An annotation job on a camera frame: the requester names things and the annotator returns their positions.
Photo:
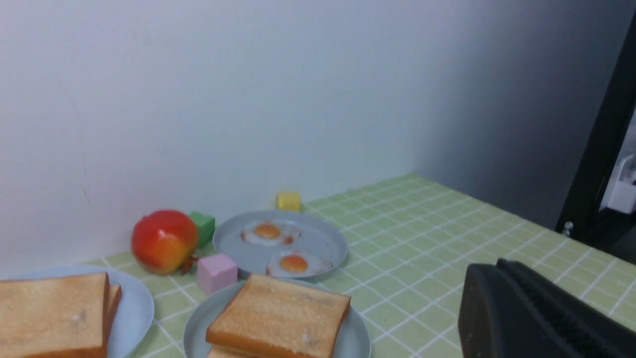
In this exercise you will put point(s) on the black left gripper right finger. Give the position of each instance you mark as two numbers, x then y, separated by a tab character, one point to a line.
571	308

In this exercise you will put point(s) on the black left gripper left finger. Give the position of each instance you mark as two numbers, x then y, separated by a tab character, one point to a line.
504	315

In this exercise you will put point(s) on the toast slice of sandwich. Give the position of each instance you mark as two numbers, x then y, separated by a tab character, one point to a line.
275	318

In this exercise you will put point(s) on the green checkered tablecloth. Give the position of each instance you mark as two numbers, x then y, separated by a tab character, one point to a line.
409	244

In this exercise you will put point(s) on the fried egg middle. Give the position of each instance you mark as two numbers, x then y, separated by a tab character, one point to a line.
296	264

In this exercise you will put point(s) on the fried egg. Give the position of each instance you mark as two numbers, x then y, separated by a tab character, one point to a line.
296	264
270	233

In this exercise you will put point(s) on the grey egg plate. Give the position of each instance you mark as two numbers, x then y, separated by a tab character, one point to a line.
317	237

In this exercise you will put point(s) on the yellow cube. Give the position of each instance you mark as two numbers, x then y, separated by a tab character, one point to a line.
289	201

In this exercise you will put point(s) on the fried egg rear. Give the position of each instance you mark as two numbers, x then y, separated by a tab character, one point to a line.
270	233

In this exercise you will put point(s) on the pink cube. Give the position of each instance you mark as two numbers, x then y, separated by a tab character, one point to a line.
216	272

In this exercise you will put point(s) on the green cube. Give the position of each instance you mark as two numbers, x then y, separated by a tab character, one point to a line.
206	226

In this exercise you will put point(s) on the red yellow apple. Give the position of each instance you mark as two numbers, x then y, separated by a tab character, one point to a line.
164	242

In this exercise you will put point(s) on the light blue bread plate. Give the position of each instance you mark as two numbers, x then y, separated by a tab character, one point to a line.
135	311

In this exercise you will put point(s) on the toast slice stack bottom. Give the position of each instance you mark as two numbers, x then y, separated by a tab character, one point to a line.
115	293

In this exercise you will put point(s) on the toast slice stack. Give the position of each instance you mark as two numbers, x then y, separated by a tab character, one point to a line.
115	293
55	317

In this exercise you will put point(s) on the toast slice stack top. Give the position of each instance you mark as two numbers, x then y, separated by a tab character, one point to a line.
55	317

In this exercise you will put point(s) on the black frame post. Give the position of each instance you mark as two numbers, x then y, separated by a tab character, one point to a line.
584	218

